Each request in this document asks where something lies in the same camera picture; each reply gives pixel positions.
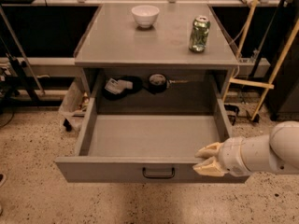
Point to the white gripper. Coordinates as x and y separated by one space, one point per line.
231 157

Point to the grey top drawer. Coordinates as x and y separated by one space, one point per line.
149 138

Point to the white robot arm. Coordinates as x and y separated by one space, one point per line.
276 153

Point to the grey drawer cabinet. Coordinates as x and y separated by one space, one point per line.
118 47

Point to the black tape roll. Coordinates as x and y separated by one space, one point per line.
157 83

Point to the black pouch with white label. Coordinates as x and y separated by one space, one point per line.
116 89

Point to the green soda can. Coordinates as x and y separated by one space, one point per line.
199 33

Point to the clear plastic bin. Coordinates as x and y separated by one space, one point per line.
74 106

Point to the white ceramic bowl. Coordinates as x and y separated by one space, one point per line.
145 15

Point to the black sneaker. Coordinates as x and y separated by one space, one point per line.
3 179

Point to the black tripod stand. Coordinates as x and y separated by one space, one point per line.
20 73

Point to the wooden easel frame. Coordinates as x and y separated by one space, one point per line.
267 86

